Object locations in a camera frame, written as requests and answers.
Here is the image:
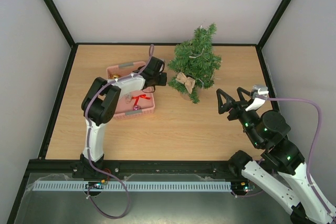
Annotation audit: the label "beige felt ornament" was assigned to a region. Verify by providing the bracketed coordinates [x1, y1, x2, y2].
[175, 72, 195, 94]

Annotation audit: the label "pink plastic basket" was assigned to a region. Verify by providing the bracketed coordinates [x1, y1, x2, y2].
[106, 61, 155, 120]

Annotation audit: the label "silver reindeer ornament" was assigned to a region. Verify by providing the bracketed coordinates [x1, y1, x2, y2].
[124, 93, 132, 104]

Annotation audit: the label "small green christmas tree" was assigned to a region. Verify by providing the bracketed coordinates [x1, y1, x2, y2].
[168, 23, 222, 104]

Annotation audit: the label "clear led string lights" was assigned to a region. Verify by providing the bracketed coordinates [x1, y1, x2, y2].
[190, 23, 217, 89]

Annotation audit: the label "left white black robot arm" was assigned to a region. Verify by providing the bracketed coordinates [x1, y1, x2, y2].
[71, 56, 167, 179]

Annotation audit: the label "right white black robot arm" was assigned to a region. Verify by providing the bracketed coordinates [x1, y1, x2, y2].
[216, 85, 335, 223]

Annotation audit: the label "red ribbon bow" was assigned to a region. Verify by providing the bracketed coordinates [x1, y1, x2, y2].
[132, 94, 151, 105]

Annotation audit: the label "pink bauble ornament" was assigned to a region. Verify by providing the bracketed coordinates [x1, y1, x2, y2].
[133, 105, 141, 111]

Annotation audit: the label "gold bauble ornament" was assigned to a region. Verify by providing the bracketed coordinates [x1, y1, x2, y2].
[109, 73, 120, 79]

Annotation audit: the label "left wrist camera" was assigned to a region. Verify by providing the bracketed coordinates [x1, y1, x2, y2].
[159, 60, 165, 73]

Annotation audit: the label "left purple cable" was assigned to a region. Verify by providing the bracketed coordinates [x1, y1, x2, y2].
[85, 44, 155, 180]

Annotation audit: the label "black frame rail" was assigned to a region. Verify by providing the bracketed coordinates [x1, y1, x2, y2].
[25, 159, 246, 181]

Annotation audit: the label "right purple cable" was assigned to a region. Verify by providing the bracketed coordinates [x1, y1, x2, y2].
[265, 97, 336, 219]

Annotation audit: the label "purple cable loop front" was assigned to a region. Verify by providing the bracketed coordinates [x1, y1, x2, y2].
[85, 173, 132, 219]

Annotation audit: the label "light blue cable duct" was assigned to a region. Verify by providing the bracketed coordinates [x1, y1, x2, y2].
[32, 180, 232, 192]

